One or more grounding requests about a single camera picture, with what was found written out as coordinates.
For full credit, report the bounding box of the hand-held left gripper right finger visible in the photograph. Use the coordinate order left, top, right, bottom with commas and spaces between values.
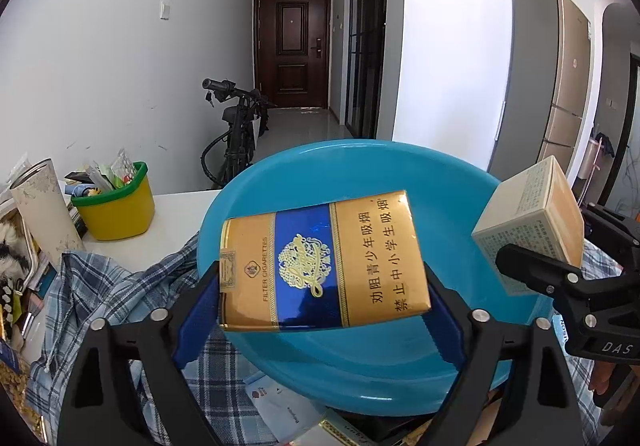
421, 262, 586, 446

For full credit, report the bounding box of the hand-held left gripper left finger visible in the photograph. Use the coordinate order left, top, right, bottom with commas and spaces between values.
56, 260, 221, 446

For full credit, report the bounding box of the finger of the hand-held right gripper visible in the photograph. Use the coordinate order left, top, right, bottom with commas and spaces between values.
580, 203, 640, 247
495, 243, 585, 299

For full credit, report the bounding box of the beige box with orange face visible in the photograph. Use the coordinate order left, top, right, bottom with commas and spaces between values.
471, 156, 586, 297

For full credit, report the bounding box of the gold and blue cigarette pack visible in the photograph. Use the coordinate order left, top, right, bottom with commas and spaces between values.
218, 190, 432, 331

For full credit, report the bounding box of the blue plastic basin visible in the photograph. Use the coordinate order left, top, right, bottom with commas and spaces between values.
198, 140, 566, 416

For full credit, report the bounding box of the dark hanging cloth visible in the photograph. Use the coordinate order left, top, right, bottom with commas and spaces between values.
592, 126, 617, 159

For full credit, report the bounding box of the blue plaid shirt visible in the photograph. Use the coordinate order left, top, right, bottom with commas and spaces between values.
25, 233, 626, 446

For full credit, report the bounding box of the white and blue flat packet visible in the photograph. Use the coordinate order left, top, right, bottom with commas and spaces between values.
245, 370, 327, 446

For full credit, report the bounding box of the yellow bin with green rim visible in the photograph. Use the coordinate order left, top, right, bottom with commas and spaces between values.
70, 162, 156, 241

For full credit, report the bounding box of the grey and gold refrigerator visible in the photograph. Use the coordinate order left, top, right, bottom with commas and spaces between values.
487, 0, 592, 177

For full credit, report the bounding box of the silver blister pill pack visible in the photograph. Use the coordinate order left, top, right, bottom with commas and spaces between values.
110, 151, 139, 183

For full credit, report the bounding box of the black electric bicycle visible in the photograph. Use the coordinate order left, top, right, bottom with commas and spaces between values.
201, 78, 279, 189

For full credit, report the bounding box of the white floral patterned tumbler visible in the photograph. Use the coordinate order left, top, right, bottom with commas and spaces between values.
10, 158, 86, 257

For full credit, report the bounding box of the black and white fluffy item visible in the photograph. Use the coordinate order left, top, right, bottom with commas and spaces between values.
0, 221, 32, 279

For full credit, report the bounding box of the gold patterned packet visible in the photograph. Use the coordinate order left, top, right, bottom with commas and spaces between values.
0, 356, 47, 446

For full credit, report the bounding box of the black framed glass sliding door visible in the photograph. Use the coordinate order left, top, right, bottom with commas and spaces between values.
345, 0, 389, 139

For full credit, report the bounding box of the dark brown entrance door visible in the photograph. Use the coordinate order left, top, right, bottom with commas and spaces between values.
253, 0, 332, 109

